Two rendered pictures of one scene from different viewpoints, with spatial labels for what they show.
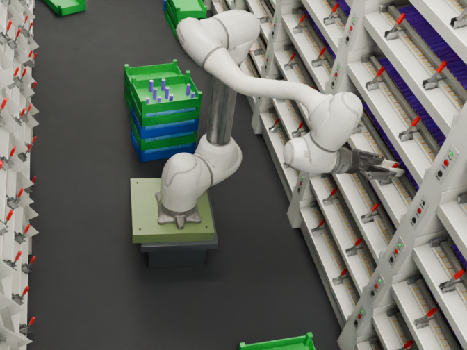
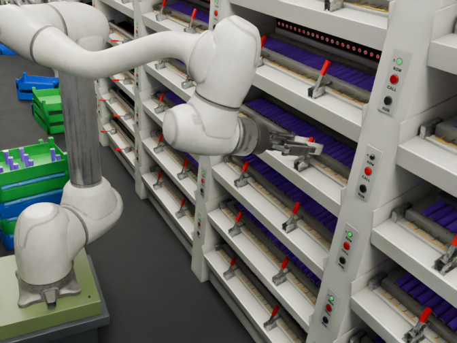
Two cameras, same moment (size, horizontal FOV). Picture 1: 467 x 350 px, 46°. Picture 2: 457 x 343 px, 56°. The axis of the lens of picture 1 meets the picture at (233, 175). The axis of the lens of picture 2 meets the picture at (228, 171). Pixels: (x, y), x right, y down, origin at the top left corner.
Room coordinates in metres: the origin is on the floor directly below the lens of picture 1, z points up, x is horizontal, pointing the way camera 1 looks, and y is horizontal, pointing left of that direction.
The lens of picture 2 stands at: (0.46, -0.11, 1.27)
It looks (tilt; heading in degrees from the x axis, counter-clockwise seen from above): 28 degrees down; 348
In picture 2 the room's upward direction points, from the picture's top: 6 degrees clockwise
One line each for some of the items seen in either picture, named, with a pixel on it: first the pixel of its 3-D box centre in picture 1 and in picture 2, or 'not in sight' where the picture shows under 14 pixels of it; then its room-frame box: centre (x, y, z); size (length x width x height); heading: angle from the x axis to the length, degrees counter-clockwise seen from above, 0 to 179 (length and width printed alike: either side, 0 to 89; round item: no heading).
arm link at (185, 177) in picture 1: (182, 178); (45, 238); (1.59, 0.20, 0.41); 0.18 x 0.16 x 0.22; 143
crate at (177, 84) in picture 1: (166, 91); (26, 159); (2.22, 0.41, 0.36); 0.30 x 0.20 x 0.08; 120
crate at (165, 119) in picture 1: (165, 104); (28, 175); (2.22, 0.41, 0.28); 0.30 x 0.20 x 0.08; 120
